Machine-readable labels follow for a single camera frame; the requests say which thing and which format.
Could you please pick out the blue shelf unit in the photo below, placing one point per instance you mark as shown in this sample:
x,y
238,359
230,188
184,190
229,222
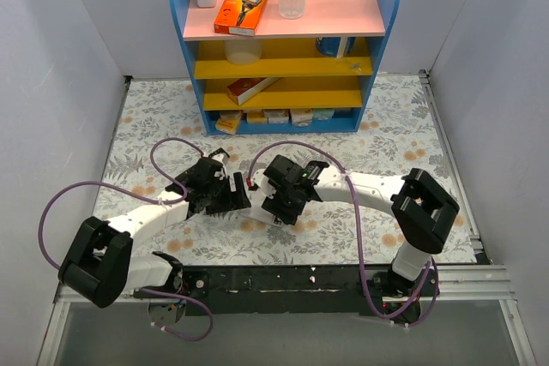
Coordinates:
x,y
307,79

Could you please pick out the white remote control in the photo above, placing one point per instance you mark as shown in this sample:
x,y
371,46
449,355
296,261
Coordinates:
x,y
260,215

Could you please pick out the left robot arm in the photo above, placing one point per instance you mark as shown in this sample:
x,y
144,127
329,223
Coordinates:
x,y
100,264

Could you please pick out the blue white can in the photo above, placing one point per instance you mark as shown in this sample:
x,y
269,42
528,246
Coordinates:
x,y
336,47

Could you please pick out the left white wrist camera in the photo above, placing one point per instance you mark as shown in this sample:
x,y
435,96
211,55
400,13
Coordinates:
x,y
221,173

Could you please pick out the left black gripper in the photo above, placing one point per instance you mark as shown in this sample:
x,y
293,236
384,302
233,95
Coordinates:
x,y
234,194

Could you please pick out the white plastic cup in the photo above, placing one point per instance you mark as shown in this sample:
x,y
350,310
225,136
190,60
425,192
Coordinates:
x,y
243,51

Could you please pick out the black remote control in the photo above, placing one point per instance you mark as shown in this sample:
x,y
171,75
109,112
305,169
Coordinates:
x,y
220,155

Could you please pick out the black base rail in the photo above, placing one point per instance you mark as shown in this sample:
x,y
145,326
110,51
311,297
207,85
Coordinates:
x,y
277,289

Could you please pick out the orange razor box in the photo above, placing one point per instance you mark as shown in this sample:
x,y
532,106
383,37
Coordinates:
x,y
239,17

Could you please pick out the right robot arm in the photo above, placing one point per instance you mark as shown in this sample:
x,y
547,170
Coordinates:
x,y
423,209

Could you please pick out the floral table mat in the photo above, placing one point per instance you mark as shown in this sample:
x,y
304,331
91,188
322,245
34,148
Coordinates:
x,y
161,128

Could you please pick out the red white long box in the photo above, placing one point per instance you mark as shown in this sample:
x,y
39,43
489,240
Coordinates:
x,y
244,89

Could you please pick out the yellow small box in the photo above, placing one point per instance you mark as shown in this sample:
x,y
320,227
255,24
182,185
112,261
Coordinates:
x,y
228,122

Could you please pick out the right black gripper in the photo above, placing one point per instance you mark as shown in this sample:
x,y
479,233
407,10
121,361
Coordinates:
x,y
274,196

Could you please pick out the light blue small box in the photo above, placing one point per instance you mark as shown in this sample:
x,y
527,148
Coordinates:
x,y
323,114

